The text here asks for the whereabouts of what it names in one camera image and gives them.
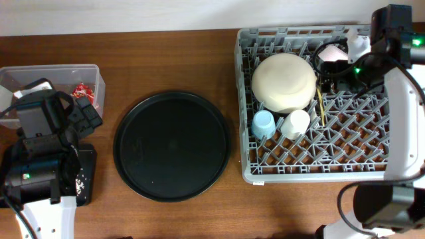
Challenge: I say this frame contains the small pink bowl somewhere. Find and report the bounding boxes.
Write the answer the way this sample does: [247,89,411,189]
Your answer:
[317,45,348,62]

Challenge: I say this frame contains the yellow plastic spoon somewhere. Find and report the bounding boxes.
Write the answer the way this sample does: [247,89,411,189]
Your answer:
[316,87,325,127]

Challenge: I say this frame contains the cream large bowl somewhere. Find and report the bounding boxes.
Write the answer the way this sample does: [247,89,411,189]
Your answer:
[252,53,317,114]

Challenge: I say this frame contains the cooked rice pile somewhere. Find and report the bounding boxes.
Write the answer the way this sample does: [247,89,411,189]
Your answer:
[75,168,90,196]

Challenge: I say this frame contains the white plastic cup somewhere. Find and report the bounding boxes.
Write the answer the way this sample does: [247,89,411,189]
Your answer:
[280,110,310,140]

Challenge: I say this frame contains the light blue plastic cup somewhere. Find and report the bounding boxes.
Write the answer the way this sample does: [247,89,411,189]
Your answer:
[252,110,276,139]

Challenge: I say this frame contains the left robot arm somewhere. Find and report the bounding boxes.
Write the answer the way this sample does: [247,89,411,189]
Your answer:
[1,90,102,238]

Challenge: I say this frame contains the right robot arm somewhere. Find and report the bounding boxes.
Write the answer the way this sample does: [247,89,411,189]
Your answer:
[315,29,424,238]

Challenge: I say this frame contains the clear plastic waste bin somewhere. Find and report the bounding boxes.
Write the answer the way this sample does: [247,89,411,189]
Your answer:
[1,64,106,116]

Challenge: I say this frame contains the grey dishwasher rack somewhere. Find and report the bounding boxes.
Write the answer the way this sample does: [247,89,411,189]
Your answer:
[234,25,390,185]

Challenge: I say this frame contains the red snack wrapper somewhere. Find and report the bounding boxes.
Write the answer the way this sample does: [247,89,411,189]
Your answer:
[70,82,100,110]

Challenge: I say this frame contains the black rectangular tray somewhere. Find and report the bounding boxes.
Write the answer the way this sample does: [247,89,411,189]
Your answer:
[0,143,98,208]

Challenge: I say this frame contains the black round tray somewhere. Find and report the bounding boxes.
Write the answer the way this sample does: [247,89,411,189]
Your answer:
[113,91,232,202]

